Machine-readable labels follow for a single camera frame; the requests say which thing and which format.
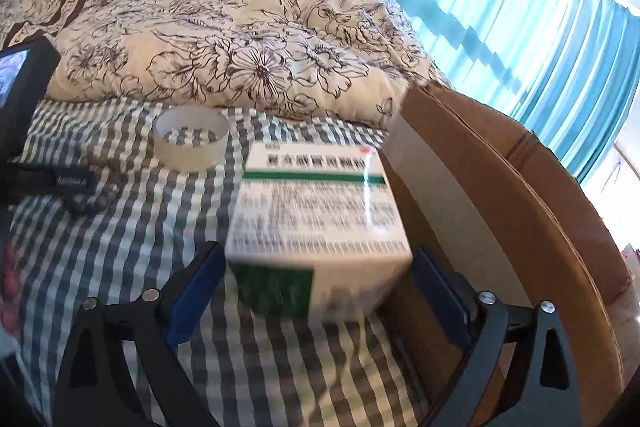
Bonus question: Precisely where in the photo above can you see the floral beige duvet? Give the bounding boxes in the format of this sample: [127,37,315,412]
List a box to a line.
[1,0,447,129]

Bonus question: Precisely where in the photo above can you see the brown cardboard box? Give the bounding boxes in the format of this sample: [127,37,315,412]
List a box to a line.
[381,84,639,426]

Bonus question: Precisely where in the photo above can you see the dark bead bracelet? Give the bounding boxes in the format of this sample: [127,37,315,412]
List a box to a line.
[64,150,132,220]

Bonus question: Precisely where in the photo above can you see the blue curtain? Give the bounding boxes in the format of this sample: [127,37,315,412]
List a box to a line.
[397,0,639,181]

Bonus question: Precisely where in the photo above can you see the green white medicine box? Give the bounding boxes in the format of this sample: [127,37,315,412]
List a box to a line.
[224,141,412,323]

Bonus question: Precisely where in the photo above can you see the checkered gingham cloth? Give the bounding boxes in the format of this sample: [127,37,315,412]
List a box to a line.
[12,98,427,426]

